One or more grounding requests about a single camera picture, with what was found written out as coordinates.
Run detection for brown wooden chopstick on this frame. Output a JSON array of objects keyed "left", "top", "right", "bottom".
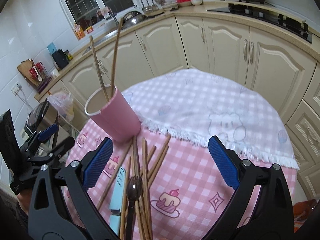
[{"left": 111, "top": 17, "right": 124, "bottom": 97}]

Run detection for long wooden chopstick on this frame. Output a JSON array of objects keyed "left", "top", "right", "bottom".
[{"left": 142, "top": 138, "right": 153, "bottom": 239}]

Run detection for left hand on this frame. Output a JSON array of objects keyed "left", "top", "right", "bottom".
[{"left": 17, "top": 190, "right": 32, "bottom": 215}]

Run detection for steel trash bin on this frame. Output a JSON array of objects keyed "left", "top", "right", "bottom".
[{"left": 20, "top": 99, "right": 59, "bottom": 142}]

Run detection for white plastic bag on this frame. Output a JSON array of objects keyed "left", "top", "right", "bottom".
[{"left": 48, "top": 90, "right": 74, "bottom": 122}]

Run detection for light blue knife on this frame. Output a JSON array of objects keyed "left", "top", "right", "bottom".
[{"left": 109, "top": 167, "right": 126, "bottom": 236}]

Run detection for pink utensil cup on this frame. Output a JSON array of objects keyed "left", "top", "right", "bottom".
[{"left": 85, "top": 84, "right": 141, "bottom": 143}]

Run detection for wooden chopstick left diagonal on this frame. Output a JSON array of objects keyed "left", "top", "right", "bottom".
[{"left": 97, "top": 139, "right": 132, "bottom": 211}]

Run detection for wooden cutting board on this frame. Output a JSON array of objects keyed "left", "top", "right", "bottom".
[{"left": 17, "top": 59, "right": 41, "bottom": 88}]

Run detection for short wooden chopstick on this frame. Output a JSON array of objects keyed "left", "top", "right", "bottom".
[{"left": 119, "top": 156, "right": 131, "bottom": 240}]

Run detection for wooden chopstick centre dark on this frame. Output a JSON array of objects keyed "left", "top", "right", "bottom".
[{"left": 132, "top": 137, "right": 145, "bottom": 239}]

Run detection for black kettle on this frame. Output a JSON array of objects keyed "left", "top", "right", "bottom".
[{"left": 52, "top": 49, "right": 69, "bottom": 70}]

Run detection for steel sink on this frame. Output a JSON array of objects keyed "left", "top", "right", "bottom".
[{"left": 82, "top": 30, "right": 118, "bottom": 55}]

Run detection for wooden chopstick right pair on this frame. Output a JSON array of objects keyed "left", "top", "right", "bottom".
[{"left": 148, "top": 135, "right": 171, "bottom": 187}]

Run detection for pink checkered tablecloth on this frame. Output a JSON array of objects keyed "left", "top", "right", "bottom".
[{"left": 62, "top": 119, "right": 298, "bottom": 240}]

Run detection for orange snack packet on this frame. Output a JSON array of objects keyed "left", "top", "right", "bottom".
[{"left": 74, "top": 23, "right": 85, "bottom": 40}]

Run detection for cream lower cabinets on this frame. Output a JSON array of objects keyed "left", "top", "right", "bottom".
[{"left": 35, "top": 15, "right": 320, "bottom": 201}]

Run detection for black wok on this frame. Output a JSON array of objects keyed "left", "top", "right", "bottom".
[{"left": 122, "top": 10, "right": 164, "bottom": 29}]

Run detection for black gas hob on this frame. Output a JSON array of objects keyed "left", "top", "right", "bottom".
[{"left": 207, "top": 3, "right": 312, "bottom": 43}]

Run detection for white bowl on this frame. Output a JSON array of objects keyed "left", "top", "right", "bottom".
[{"left": 191, "top": 0, "right": 203, "bottom": 6}]

